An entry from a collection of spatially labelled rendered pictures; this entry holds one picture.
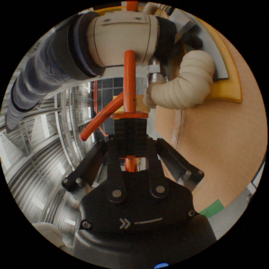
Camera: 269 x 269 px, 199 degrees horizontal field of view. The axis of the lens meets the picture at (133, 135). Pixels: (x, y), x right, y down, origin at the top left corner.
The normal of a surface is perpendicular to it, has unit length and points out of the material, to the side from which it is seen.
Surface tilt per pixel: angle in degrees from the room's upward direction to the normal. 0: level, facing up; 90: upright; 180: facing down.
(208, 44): 0
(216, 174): 0
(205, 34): 0
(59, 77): 96
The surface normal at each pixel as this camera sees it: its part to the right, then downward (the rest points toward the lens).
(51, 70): 0.15, 0.98
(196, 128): -1.00, 0.02
